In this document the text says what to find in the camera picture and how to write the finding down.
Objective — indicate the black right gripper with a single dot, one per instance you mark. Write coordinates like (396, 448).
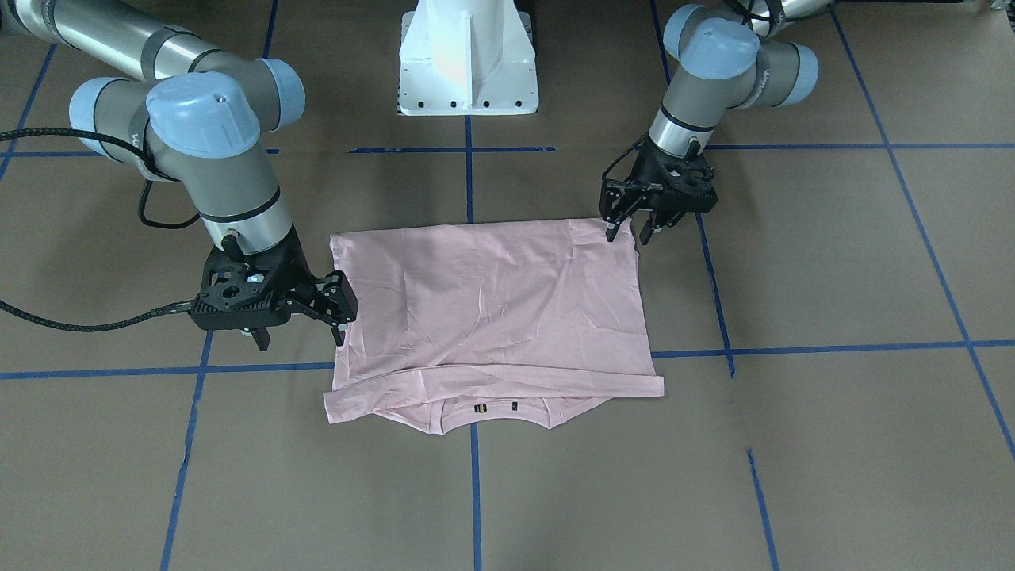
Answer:
(299, 270)

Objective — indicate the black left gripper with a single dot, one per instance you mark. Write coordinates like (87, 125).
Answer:
(644, 169)

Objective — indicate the pink Snoopy t-shirt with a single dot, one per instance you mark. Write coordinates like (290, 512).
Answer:
(533, 320)

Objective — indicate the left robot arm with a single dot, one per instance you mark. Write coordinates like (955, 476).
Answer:
(727, 58)

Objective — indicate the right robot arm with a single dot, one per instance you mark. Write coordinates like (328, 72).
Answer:
(184, 111)

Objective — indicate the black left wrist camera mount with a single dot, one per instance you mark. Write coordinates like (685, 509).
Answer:
(687, 187)

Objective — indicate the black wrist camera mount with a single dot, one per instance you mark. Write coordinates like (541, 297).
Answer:
(227, 296)
(687, 187)

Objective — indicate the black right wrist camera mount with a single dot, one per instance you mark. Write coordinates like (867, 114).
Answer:
(227, 296)

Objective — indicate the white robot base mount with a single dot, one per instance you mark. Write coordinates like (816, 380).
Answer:
(468, 58)

